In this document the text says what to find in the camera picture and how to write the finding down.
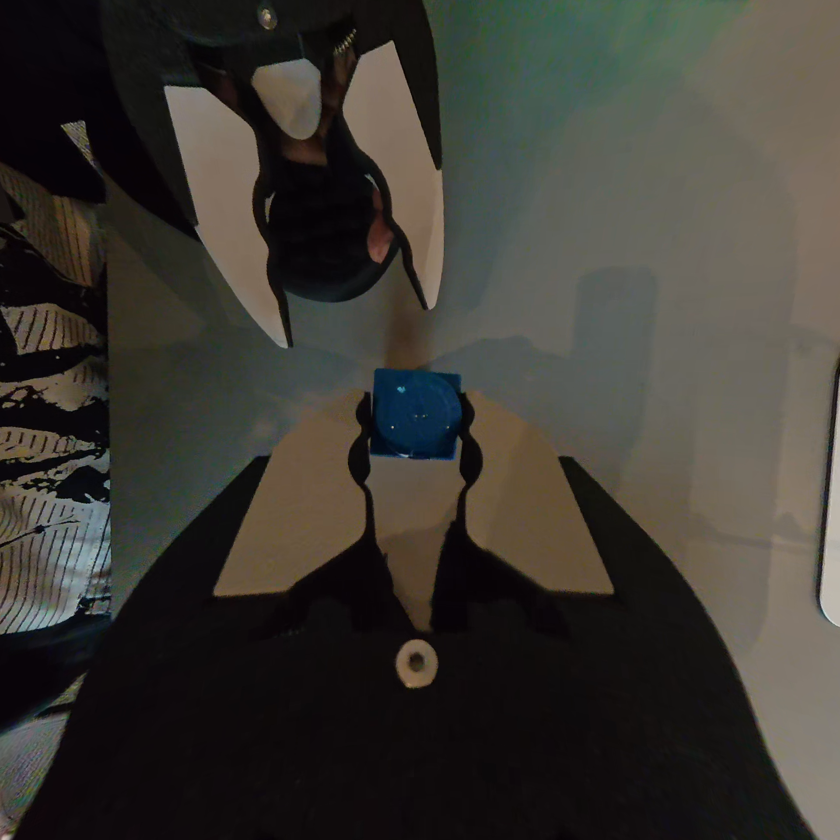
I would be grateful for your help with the person's left hand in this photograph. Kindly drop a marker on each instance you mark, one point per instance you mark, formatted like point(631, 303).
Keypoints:
point(380, 236)

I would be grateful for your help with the black white patterned clothing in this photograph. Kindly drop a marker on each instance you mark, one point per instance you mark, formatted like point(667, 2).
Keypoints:
point(52, 394)

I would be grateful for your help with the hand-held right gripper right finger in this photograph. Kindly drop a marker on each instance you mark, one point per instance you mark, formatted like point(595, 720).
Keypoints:
point(538, 518)

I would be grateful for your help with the blue mega block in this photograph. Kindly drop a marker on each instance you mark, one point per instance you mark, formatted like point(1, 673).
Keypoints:
point(417, 413)

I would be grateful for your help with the white document stand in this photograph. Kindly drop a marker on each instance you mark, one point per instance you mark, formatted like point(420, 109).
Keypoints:
point(832, 492)

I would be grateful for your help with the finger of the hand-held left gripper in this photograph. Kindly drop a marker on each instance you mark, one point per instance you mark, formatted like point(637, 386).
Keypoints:
point(410, 170)
point(216, 190)

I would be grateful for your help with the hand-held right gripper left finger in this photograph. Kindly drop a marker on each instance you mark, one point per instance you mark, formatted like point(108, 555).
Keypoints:
point(295, 512)

